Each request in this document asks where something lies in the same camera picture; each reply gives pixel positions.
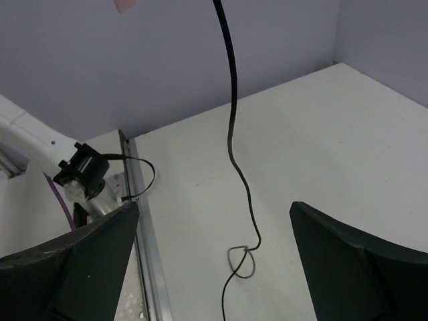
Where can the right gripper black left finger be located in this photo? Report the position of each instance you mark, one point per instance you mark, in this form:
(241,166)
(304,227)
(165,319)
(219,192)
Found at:
(76,276)

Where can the silver aluminium rail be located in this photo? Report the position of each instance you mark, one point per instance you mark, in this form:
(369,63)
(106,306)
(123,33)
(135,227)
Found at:
(156,299)

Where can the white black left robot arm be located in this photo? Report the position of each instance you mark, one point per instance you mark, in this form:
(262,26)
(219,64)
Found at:
(75,166)

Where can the pink blue cat-ear headphones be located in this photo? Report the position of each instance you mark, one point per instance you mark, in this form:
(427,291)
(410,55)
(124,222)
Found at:
(122,6)

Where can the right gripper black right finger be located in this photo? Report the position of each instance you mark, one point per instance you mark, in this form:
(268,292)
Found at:
(353,275)

